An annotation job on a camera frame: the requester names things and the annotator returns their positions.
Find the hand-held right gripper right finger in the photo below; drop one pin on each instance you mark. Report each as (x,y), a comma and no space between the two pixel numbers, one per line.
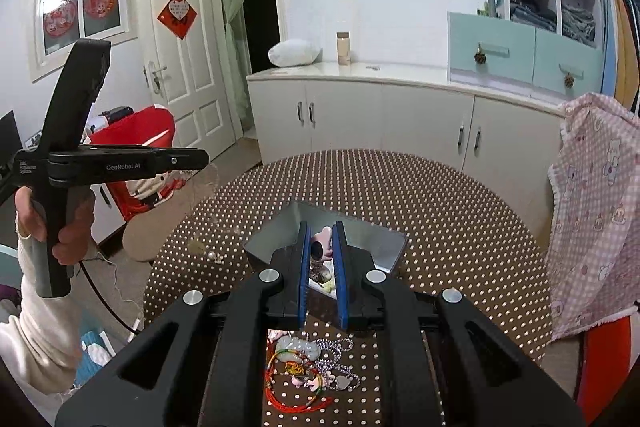
(341,277)

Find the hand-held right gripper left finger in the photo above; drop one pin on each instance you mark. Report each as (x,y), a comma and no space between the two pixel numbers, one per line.
(301,277)

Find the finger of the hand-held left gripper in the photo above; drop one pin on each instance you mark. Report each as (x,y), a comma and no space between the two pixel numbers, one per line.
(185,159)

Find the pink charm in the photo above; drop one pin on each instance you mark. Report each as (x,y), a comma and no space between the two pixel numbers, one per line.
(326,237)

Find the grey metal tin box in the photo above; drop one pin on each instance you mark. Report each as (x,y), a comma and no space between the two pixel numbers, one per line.
(380,247)

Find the pale jade pendant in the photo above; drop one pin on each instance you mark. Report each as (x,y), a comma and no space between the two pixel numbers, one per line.
(297,347)

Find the person's left forearm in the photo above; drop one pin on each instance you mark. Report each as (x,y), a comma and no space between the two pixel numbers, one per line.
(35,337)

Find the person's left hand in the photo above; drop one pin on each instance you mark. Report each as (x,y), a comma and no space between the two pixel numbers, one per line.
(75,232)

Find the black device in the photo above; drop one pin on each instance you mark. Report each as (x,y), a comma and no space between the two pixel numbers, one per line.
(119,112)

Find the white panel door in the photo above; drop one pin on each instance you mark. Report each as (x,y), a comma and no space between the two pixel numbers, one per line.
(200,82)

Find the red window paper-cut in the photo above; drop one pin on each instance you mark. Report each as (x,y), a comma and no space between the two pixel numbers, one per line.
(60,21)
(100,3)

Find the white framed window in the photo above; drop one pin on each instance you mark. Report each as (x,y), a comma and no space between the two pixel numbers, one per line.
(80,12)

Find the white side cabinet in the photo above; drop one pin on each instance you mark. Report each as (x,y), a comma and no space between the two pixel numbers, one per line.
(107,217)

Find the red diamond door decoration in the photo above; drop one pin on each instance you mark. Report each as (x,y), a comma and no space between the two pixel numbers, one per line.
(176,14)

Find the white stuffed bag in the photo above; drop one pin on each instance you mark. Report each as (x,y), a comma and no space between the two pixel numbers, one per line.
(295,53)

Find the green curtain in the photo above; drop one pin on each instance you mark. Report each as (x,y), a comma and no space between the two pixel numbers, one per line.
(237,7)

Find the white low cabinet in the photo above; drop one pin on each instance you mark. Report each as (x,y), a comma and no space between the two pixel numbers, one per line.
(400,117)

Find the beige jar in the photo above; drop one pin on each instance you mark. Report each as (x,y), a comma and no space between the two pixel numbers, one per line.
(343,49)

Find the blue patterned cloth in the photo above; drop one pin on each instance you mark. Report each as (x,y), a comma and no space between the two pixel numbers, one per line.
(95,347)

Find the pink checked bear cloth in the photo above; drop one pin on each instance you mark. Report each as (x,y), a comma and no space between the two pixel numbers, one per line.
(595,207)

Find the teal drawer unit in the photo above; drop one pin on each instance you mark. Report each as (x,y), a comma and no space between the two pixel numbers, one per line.
(500,52)

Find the red plastic item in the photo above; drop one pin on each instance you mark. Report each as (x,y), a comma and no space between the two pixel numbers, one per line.
(610,367)

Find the small green ornament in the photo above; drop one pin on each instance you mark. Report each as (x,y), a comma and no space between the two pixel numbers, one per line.
(483,8)

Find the folded blue jeans stack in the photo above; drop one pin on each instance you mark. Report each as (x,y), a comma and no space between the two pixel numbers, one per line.
(532,12)

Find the folded grey clothes stack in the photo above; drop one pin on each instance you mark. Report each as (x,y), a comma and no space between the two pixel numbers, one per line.
(577,24)

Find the row of hanging clothes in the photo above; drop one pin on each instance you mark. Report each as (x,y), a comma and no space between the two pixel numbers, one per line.
(622,52)

